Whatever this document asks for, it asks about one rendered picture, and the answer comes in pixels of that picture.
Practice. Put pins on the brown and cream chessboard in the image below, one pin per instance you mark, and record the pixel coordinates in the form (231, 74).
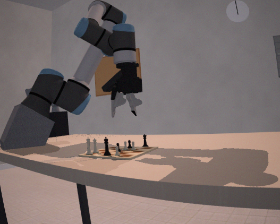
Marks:
(124, 154)

